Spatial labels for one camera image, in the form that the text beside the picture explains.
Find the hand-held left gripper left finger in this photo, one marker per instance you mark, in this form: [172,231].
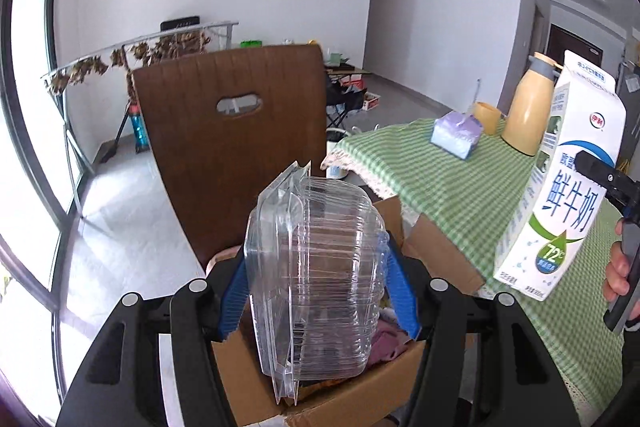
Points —
[235,302]

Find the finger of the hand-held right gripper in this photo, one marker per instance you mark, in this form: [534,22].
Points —
[605,177]

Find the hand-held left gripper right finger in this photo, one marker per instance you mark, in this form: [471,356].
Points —
[402,302]

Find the white milk carton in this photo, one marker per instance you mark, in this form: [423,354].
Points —
[565,217]

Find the brown cardboard box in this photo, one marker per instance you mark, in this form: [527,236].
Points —
[440,252]

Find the clear plastic clamshell container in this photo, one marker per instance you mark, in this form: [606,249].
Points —
[320,282]

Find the person's right hand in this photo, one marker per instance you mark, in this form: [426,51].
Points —
[615,279]

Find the pink crumpled cloth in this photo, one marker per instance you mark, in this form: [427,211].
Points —
[390,339]

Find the yellow thermos jug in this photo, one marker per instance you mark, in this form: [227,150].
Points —
[525,117]

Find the green checkered tablecloth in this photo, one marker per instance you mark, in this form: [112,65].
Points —
[450,187]

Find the dark brown entrance door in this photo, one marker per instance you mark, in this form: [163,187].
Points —
[565,52]

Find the brown wooden chair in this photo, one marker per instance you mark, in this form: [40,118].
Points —
[200,157]

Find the purple tissue pack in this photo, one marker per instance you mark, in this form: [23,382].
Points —
[455,137]

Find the blue water bottle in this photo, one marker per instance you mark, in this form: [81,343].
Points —
[139,129]

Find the red crate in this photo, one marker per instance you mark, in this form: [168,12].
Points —
[371,101]

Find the black folding camp chair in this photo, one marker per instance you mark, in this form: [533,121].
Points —
[345,99]

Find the green shopping bag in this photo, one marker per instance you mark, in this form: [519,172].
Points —
[251,43]

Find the metal drying rack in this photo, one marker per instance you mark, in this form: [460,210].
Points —
[220,25]

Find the black-framed sliding glass door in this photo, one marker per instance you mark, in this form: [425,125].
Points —
[30,107]

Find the black flat device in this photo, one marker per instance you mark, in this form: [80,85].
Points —
[180,22]

